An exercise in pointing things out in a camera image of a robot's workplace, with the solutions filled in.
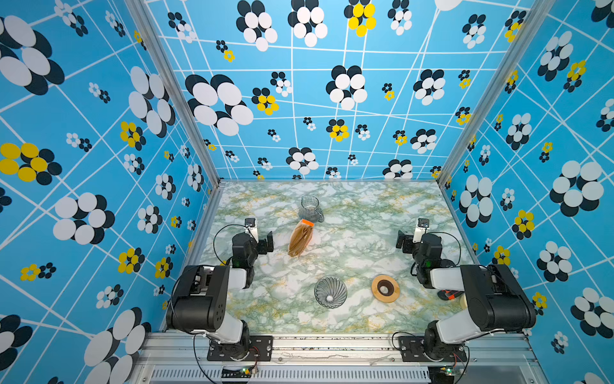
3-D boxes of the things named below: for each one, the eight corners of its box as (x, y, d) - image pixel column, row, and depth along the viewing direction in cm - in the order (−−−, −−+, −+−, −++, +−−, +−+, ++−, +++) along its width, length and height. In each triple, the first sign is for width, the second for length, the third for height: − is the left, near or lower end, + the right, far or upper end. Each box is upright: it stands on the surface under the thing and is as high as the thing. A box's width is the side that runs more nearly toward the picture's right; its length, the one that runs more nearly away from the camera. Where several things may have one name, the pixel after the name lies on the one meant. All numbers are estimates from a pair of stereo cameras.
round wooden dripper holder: (373, 302, 85) (375, 300, 83) (369, 277, 91) (371, 274, 88) (400, 302, 85) (402, 300, 83) (394, 277, 91) (396, 274, 88)
